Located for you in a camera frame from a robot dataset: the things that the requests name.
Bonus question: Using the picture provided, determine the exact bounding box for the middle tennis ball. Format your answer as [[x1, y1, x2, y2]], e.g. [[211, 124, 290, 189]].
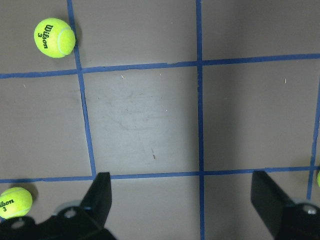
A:
[[316, 171, 320, 187]]

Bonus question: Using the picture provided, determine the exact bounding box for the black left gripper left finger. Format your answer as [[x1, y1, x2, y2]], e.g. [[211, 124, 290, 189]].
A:
[[79, 172, 111, 228]]

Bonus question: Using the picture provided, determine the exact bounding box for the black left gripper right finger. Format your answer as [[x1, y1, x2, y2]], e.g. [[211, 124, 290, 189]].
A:
[[250, 170, 296, 237]]

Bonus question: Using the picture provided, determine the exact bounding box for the tennis ball by left base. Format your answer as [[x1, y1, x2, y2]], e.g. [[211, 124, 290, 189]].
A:
[[0, 187, 33, 220]]

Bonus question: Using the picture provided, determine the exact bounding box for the tennis ball near left gripper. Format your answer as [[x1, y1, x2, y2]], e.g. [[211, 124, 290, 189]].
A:
[[33, 18, 76, 59]]

